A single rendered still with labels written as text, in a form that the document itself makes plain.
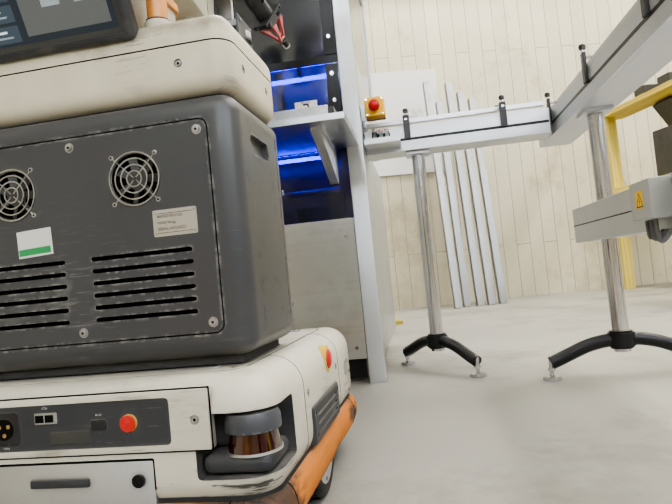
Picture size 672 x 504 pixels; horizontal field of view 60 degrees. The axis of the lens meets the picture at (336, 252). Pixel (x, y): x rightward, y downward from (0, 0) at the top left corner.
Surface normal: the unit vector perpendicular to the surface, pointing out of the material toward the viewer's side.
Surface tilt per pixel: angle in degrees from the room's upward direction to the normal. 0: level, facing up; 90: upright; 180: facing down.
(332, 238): 90
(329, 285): 90
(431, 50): 90
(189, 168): 90
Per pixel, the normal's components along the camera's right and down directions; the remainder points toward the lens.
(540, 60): 0.08, -0.05
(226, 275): -0.18, -0.02
